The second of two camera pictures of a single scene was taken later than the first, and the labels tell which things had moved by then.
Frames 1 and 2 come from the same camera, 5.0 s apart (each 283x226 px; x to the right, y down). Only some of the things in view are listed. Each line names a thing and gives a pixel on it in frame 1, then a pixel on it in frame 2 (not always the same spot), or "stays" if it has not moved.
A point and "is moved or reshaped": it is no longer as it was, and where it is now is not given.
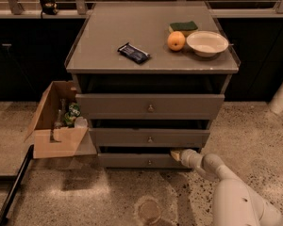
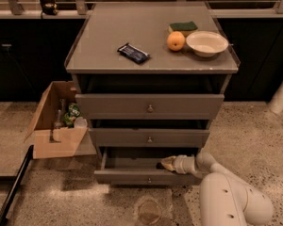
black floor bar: (2, 216) stays
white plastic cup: (81, 122) stays
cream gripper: (188, 157) → (180, 165)
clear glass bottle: (60, 121) stays
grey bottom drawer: (141, 161) is moved or reshaped
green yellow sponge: (185, 27) stays
